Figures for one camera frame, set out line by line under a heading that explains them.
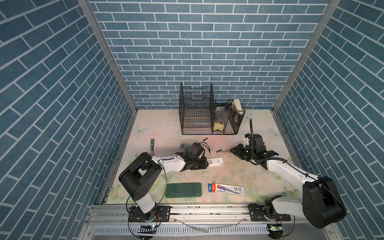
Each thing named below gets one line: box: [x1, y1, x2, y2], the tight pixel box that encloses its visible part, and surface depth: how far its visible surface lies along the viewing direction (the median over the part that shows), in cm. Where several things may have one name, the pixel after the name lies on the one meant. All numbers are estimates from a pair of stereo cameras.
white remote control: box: [207, 156, 224, 166], surface depth 93 cm
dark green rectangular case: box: [165, 182, 202, 199], surface depth 83 cm
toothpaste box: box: [208, 183, 245, 197], surface depth 82 cm
